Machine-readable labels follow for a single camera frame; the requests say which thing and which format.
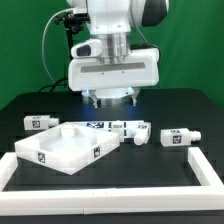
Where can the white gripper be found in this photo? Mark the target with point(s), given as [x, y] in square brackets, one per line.
[139, 69]

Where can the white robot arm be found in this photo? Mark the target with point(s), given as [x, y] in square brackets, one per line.
[109, 23]

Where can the white marker sheet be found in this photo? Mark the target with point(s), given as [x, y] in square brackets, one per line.
[129, 126]

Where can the white U-shaped fence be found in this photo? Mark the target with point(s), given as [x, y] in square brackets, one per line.
[207, 195]

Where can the black camera stand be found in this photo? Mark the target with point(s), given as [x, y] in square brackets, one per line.
[72, 24]

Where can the silver mounted camera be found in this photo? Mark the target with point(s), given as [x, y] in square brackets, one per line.
[80, 11]

